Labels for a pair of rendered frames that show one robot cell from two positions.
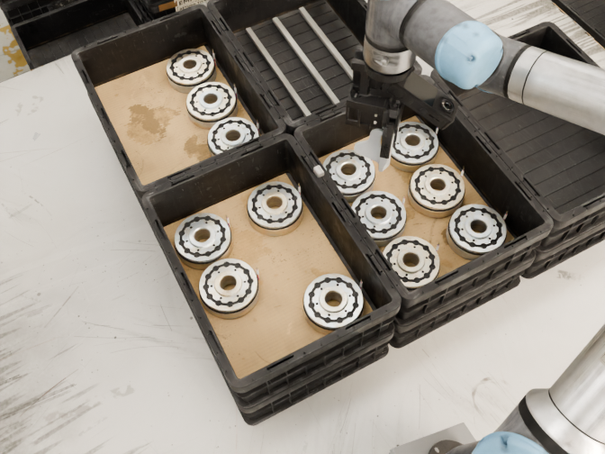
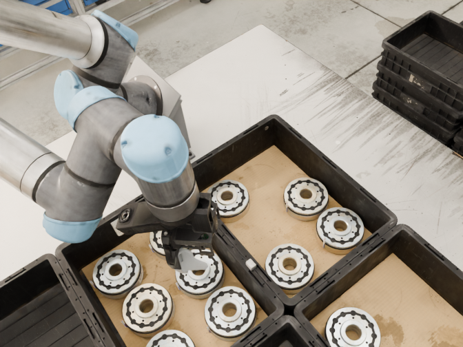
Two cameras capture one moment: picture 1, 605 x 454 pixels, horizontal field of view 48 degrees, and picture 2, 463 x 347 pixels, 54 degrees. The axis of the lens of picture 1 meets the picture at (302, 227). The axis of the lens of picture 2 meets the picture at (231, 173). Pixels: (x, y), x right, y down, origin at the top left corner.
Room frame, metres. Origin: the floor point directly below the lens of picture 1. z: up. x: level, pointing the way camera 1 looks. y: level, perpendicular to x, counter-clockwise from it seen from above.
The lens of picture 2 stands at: (1.08, -0.08, 1.75)
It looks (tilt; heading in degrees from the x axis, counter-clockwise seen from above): 53 degrees down; 175
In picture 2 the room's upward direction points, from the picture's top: 8 degrees counter-clockwise
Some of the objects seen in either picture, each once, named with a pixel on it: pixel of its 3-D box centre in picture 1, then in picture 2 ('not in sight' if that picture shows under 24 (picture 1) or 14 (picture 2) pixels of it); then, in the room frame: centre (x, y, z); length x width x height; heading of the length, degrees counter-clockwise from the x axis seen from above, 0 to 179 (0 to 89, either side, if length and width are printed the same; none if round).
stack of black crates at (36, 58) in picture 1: (93, 57); not in sight; (1.70, 0.68, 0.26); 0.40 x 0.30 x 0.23; 117
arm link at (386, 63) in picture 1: (390, 49); (172, 191); (0.69, -0.13, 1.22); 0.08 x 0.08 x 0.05
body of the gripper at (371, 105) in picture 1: (380, 88); (187, 219); (0.69, -0.13, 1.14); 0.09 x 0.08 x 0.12; 71
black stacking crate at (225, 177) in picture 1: (267, 264); (280, 211); (0.55, 0.06, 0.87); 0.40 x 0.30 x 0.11; 25
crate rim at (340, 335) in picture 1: (265, 249); (280, 198); (0.55, 0.06, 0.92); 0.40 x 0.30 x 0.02; 25
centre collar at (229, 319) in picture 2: (347, 169); (229, 310); (0.75, -0.09, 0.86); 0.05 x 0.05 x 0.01
